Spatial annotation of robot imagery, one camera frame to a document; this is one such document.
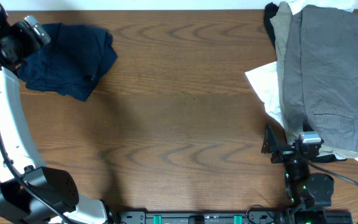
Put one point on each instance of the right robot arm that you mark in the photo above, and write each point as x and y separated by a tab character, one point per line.
309	192

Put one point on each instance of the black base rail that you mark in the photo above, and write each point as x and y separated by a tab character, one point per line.
251	216

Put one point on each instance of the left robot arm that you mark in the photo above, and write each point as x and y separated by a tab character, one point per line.
30	191

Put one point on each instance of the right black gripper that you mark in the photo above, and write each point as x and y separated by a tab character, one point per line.
270	144

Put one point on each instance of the navy blue shorts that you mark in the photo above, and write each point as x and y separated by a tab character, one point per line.
73	63

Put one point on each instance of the black garment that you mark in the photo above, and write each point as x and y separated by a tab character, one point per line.
270	11

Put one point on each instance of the khaki garment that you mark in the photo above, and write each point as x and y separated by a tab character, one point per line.
281	31

